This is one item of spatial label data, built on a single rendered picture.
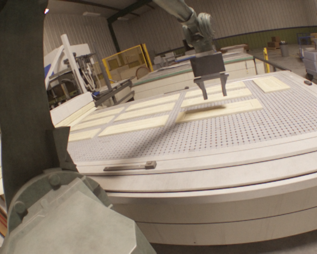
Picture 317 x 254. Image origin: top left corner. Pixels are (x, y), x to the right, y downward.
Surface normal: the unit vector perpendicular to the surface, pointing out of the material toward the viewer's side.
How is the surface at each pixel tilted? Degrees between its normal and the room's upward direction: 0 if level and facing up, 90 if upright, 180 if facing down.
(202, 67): 90
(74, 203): 0
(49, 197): 55
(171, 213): 90
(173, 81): 90
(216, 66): 90
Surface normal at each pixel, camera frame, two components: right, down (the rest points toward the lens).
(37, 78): 0.78, 0.00
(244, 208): -0.26, 0.45
